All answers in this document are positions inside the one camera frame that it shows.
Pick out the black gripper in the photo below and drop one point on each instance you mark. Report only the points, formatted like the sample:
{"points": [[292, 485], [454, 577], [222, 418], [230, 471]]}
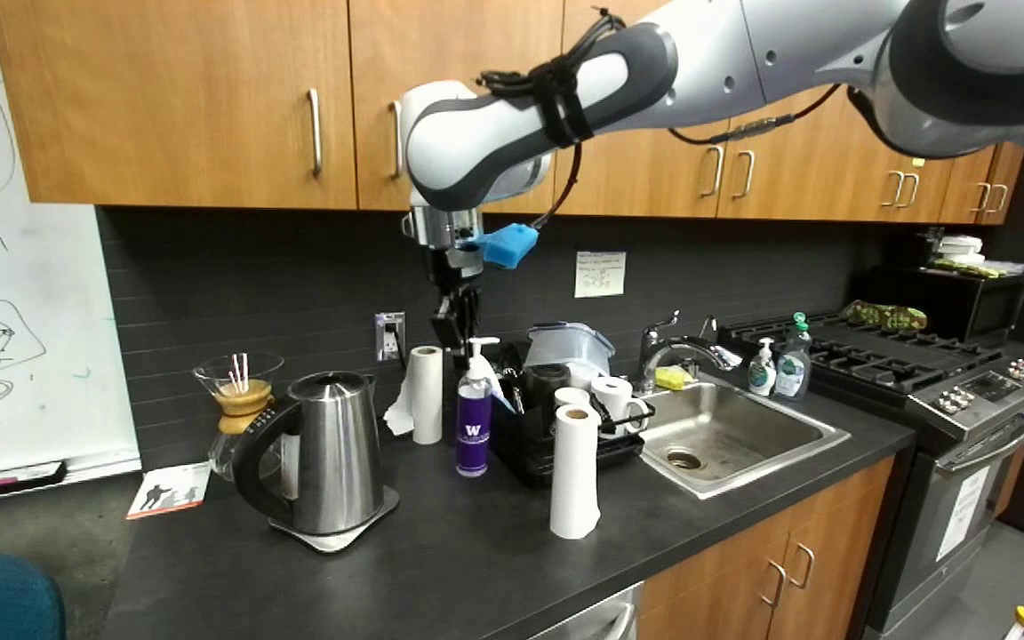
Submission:
{"points": [[456, 271]]}

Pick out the purple spray bottle white top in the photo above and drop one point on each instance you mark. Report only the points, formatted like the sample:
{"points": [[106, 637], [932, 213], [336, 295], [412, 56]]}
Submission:
{"points": [[475, 432]]}

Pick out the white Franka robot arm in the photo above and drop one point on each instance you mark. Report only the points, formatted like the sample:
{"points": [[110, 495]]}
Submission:
{"points": [[711, 60]]}

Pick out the black dish rack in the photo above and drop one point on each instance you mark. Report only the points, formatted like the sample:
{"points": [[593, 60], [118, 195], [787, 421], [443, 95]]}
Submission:
{"points": [[529, 432]]}

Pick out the clear dish soap bottle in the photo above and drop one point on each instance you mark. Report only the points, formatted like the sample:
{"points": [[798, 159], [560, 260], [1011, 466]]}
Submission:
{"points": [[789, 362]]}

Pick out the clear plastic container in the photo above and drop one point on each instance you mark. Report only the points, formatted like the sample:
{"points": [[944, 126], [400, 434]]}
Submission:
{"points": [[571, 346]]}

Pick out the plain white mug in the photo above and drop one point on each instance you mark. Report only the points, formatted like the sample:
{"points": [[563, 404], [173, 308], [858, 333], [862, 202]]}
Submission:
{"points": [[571, 398]]}

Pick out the white mug with black print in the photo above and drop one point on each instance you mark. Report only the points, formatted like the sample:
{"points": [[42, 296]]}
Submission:
{"points": [[618, 398]]}

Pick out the stainless steel kettle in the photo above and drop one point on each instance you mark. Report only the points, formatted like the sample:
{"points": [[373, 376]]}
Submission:
{"points": [[327, 463]]}

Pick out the tall white paper towel roll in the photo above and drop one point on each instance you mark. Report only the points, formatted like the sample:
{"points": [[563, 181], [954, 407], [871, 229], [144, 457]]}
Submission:
{"points": [[572, 475]]}

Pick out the metal sink faucet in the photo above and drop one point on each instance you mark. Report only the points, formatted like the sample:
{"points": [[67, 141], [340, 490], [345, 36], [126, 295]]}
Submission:
{"points": [[678, 349]]}

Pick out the yellow sponge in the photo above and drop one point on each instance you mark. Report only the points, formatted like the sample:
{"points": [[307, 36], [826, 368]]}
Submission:
{"points": [[674, 378]]}

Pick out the glass pour over coffee maker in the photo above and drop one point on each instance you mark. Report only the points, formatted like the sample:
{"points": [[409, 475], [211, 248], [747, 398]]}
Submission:
{"points": [[240, 398]]}

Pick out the stainless steel sink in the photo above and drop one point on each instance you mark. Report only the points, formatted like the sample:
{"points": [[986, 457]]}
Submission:
{"points": [[725, 438]]}

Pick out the white soap pump dispenser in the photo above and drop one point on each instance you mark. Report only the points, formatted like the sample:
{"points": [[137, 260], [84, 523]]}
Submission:
{"points": [[762, 373]]}

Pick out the stainless steel dishwasher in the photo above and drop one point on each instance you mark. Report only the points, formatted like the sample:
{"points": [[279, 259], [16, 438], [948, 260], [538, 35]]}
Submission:
{"points": [[586, 617]]}

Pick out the white printed card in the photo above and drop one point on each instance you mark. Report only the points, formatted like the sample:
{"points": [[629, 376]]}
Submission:
{"points": [[168, 490]]}

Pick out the wooden upper cabinets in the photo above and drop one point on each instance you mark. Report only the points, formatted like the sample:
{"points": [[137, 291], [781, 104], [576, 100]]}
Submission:
{"points": [[179, 110]]}

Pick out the wooden cabinets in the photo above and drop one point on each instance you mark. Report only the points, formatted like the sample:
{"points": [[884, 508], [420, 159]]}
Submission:
{"points": [[771, 555], [179, 110]]}

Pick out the wooden lower cabinets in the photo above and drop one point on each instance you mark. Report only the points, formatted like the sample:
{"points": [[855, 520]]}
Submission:
{"points": [[771, 555]]}

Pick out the dark green lumpy item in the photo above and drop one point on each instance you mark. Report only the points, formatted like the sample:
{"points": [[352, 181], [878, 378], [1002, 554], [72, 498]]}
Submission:
{"points": [[884, 314]]}

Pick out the white whiteboard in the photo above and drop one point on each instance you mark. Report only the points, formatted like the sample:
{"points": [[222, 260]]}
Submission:
{"points": [[27, 237]]}

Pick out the black toaster oven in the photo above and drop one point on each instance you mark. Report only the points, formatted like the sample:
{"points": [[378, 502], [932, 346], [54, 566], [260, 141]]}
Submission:
{"points": [[951, 308]]}

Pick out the stainless steel stove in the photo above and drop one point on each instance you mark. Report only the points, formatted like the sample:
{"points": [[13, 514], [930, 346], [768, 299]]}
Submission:
{"points": [[951, 404]]}

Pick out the white plates stack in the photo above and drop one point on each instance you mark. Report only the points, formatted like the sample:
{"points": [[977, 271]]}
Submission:
{"points": [[962, 252]]}

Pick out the white oven door sheet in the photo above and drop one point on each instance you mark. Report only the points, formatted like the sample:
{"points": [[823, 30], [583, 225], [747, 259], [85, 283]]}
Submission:
{"points": [[962, 514]]}

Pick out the grey wall outlet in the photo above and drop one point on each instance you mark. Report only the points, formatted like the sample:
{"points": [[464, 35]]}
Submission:
{"points": [[388, 338]]}

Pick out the white paper wall note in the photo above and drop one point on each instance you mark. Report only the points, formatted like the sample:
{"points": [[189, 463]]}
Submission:
{"points": [[597, 276]]}

